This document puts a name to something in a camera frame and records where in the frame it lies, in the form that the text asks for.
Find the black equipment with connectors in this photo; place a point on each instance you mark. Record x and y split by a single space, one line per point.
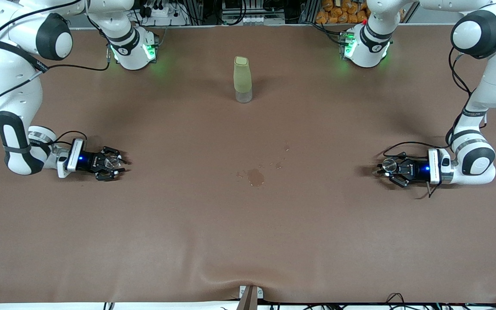
252 13

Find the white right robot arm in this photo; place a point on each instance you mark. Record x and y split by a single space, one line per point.
11 94

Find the orange object pile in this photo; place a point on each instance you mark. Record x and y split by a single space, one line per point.
338 13

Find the steel double cone jigger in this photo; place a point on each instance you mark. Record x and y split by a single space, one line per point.
389 164

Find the pale green tall bottle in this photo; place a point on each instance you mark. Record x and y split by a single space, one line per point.
243 77

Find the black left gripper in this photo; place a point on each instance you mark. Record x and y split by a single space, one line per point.
416 169

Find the white power strip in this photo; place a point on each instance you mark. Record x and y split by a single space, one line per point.
162 13

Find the small clear glass cup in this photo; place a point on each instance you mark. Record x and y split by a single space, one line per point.
111 162

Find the brown table mat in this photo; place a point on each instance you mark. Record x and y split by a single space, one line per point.
187 237

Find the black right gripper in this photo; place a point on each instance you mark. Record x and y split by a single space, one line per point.
91 161

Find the grey metal bracket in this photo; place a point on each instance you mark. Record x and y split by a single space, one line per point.
250 297

